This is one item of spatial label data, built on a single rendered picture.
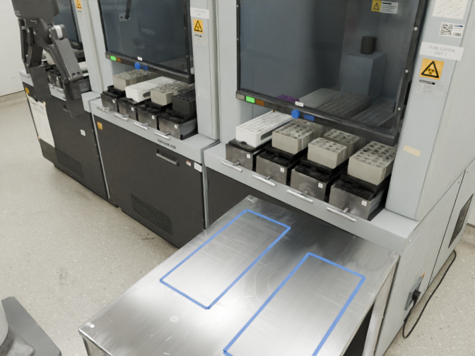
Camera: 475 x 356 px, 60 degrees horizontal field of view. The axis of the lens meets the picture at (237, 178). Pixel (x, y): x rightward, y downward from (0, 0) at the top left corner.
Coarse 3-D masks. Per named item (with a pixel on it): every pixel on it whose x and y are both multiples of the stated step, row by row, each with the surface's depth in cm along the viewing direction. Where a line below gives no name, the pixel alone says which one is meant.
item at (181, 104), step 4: (172, 96) 179; (176, 96) 180; (172, 100) 180; (176, 100) 178; (180, 100) 176; (184, 100) 175; (188, 100) 175; (172, 104) 181; (176, 104) 179; (180, 104) 177; (184, 104) 175; (188, 104) 174; (192, 104) 175; (176, 108) 180; (180, 108) 178; (184, 108) 176; (188, 108) 175; (192, 108) 176; (184, 112) 177; (188, 112) 176
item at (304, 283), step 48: (192, 240) 105; (240, 240) 105; (288, 240) 105; (336, 240) 104; (144, 288) 91; (192, 288) 91; (240, 288) 91; (288, 288) 91; (336, 288) 90; (384, 288) 104; (96, 336) 80; (144, 336) 80; (192, 336) 80; (240, 336) 80; (288, 336) 80; (336, 336) 80
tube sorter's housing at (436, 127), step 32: (224, 0) 141; (224, 32) 146; (224, 64) 152; (416, 64) 107; (448, 64) 101; (224, 96) 159; (416, 96) 110; (448, 96) 104; (224, 128) 166; (416, 128) 113; (448, 128) 110; (224, 160) 160; (416, 160) 117; (448, 160) 125; (224, 192) 168; (256, 192) 155; (416, 192) 120; (448, 192) 144; (352, 224) 130; (384, 224) 124; (416, 224) 124; (448, 224) 168; (416, 256) 140; (448, 256) 214; (384, 320) 138; (352, 352) 154; (384, 352) 166
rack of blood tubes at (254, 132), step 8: (272, 112) 167; (280, 112) 166; (256, 120) 160; (264, 120) 160; (272, 120) 160; (280, 120) 161; (288, 120) 162; (240, 128) 154; (248, 128) 153; (256, 128) 153; (264, 128) 155; (272, 128) 155; (240, 136) 154; (248, 136) 151; (256, 136) 149; (264, 136) 160; (256, 144) 151
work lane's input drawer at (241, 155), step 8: (232, 144) 154; (240, 144) 153; (264, 144) 154; (232, 152) 155; (240, 152) 152; (248, 152) 150; (256, 152) 150; (232, 160) 157; (240, 160) 154; (248, 160) 151; (256, 160) 151; (232, 168) 152; (240, 168) 150; (248, 168) 152
